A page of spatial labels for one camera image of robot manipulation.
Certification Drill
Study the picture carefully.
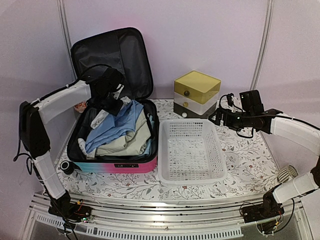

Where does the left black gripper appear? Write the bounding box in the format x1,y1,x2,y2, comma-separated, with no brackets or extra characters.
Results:
95,89,124,116

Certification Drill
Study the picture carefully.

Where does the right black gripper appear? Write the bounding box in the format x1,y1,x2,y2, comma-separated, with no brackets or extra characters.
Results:
208,107,254,132

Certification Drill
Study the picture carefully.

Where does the white garment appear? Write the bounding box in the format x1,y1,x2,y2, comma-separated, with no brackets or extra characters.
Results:
90,96,132,130

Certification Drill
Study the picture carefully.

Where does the light blue garment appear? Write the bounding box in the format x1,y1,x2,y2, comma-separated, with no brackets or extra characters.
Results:
85,100,144,153

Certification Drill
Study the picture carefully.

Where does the white plastic mesh basket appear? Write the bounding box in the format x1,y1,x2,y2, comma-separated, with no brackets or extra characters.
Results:
157,118,228,185

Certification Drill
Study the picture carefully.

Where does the pink and teal kids suitcase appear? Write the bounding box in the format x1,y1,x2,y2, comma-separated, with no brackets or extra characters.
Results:
66,27,159,174

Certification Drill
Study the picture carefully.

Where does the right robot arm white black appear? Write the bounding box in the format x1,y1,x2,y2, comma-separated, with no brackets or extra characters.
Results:
208,89,320,223

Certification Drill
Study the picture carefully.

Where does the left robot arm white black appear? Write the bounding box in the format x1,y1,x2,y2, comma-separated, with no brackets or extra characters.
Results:
14,66,124,221

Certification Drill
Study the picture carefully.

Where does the yellow and white storage box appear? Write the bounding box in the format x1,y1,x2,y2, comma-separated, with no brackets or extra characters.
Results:
173,70,221,119

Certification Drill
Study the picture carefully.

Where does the orange patterned ceramic bowl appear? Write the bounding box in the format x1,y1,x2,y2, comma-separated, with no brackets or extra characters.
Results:
73,101,87,113

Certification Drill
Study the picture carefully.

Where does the beige folded garment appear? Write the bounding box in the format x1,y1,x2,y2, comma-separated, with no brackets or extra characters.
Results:
94,110,151,157

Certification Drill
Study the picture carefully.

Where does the white plastic bottle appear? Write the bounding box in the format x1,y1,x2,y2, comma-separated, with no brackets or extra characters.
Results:
77,138,87,155

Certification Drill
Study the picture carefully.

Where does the floral white tablecloth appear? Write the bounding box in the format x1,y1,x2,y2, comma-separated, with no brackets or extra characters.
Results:
47,98,281,201

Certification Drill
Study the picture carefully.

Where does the silver ribbed metal cup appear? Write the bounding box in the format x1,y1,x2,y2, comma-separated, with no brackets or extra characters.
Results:
277,165,298,184

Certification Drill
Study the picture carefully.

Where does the aluminium front rail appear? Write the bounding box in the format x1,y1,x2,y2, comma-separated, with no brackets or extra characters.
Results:
22,193,312,240

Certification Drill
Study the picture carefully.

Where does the left metal wall post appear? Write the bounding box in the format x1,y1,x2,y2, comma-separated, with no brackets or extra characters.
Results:
56,0,76,53

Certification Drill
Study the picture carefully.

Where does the metal wall post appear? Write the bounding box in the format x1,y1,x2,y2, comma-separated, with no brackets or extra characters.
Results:
56,0,76,53
249,0,275,90

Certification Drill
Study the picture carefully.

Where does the right metal wall post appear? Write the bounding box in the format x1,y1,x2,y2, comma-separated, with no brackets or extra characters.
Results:
249,0,275,90

